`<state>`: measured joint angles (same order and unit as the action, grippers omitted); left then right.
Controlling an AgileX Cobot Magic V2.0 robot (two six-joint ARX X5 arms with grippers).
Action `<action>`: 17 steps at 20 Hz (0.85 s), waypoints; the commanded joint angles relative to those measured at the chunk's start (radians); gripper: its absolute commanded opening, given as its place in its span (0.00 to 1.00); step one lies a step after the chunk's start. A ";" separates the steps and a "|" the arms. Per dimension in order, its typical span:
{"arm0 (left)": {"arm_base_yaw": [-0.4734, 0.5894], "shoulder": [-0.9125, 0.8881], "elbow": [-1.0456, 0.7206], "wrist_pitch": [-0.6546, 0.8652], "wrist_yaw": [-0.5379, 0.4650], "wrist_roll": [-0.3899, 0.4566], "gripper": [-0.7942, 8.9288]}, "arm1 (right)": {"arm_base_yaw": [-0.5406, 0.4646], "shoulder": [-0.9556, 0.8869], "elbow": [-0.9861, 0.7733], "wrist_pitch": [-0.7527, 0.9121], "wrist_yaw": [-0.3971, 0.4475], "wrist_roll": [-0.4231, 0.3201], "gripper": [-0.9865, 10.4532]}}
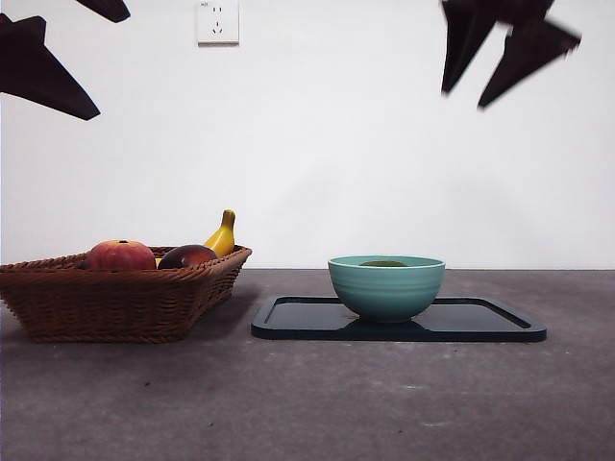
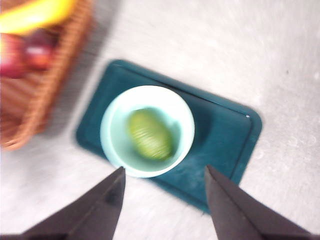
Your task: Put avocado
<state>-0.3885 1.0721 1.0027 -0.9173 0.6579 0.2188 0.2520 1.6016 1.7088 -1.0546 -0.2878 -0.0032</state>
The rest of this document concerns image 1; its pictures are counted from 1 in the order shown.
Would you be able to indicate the white wall socket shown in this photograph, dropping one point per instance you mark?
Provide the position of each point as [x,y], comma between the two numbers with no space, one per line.
[218,21]

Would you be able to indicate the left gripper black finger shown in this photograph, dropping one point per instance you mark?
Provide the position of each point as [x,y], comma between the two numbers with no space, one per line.
[108,9]
[33,72]

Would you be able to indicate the dark rectangular tray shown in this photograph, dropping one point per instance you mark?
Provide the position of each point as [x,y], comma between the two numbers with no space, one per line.
[298,319]

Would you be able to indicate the green avocado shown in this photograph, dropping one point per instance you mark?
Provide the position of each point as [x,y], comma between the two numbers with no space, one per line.
[383,263]

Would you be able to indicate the brown wicker basket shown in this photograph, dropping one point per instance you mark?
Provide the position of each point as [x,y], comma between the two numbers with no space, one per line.
[110,302]

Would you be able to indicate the yellow banana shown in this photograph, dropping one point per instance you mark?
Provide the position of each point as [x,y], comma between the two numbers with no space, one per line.
[222,240]

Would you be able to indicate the orange-red peach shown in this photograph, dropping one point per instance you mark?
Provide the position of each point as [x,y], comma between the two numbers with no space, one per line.
[122,254]

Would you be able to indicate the teal ceramic bowl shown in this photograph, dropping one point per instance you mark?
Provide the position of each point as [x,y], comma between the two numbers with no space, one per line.
[386,293]

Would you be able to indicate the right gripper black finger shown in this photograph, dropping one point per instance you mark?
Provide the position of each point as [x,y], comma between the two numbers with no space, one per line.
[468,43]
[528,57]

